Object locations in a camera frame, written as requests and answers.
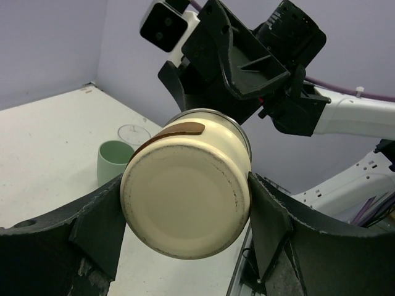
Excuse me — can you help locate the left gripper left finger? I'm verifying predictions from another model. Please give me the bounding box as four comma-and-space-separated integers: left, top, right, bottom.
1, 176, 126, 295

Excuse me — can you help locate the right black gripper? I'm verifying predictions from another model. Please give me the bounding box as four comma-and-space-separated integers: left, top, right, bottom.
181, 1, 330, 136

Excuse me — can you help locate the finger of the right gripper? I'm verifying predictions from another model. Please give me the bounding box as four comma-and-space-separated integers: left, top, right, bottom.
158, 60, 198, 111

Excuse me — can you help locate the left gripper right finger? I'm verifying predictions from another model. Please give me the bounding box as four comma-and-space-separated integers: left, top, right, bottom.
247, 172, 395, 296

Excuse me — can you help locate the clear glass cup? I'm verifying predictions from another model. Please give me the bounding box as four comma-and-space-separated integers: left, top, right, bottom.
117, 125, 151, 149

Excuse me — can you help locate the light green cup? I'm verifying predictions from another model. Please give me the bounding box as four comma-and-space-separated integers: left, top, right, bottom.
96, 140, 135, 187

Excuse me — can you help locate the beige brown cup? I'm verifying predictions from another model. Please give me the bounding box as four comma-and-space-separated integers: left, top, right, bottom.
120, 109, 252, 260

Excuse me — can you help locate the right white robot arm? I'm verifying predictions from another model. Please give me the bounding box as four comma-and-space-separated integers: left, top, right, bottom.
154, 1, 394, 225

